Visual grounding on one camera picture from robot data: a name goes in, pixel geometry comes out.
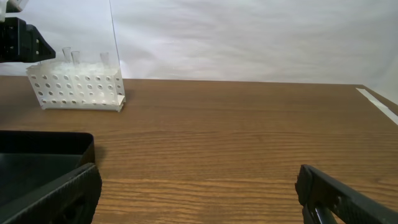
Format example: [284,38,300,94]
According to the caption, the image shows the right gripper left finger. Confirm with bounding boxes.
[0,162,103,224]

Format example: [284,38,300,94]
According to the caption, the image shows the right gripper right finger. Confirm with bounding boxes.
[294,164,398,224]

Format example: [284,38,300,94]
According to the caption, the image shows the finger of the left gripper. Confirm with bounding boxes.
[26,24,57,63]

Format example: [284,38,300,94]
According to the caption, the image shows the black tray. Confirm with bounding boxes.
[0,130,96,208]

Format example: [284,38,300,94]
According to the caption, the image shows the white test tube rack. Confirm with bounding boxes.
[25,60,127,113]

